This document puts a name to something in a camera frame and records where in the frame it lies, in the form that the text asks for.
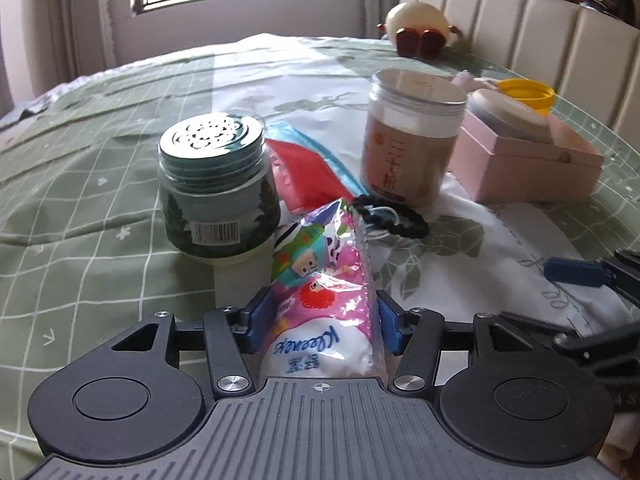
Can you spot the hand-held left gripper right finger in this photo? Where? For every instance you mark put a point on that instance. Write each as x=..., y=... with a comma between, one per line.
x=387, y=321

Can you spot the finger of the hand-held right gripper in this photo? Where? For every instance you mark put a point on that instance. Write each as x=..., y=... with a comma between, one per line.
x=575, y=271
x=610, y=355

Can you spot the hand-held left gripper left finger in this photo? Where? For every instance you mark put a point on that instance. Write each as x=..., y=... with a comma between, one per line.
x=260, y=316

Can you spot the pink cartoon tissue pack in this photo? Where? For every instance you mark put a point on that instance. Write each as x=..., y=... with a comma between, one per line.
x=325, y=310

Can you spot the pink cardboard box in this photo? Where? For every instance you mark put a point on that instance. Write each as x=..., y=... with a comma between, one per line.
x=525, y=170

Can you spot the beige round pouch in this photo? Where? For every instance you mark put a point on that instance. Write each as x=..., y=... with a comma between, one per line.
x=505, y=115

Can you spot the yellow plastic toy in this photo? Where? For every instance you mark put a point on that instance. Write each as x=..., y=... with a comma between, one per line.
x=525, y=92

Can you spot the green jar with perforated lid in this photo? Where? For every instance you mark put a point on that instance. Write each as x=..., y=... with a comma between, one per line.
x=215, y=190

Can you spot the clear jar with brown label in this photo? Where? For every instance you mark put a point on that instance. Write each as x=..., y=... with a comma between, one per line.
x=410, y=160

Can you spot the cream padded headboard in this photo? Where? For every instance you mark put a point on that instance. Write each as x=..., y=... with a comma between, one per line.
x=540, y=35

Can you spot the dark round vase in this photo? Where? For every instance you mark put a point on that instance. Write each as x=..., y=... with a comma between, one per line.
x=615, y=2

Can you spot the cream egg-shaped plush toy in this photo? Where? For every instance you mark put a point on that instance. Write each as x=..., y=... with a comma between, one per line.
x=415, y=17

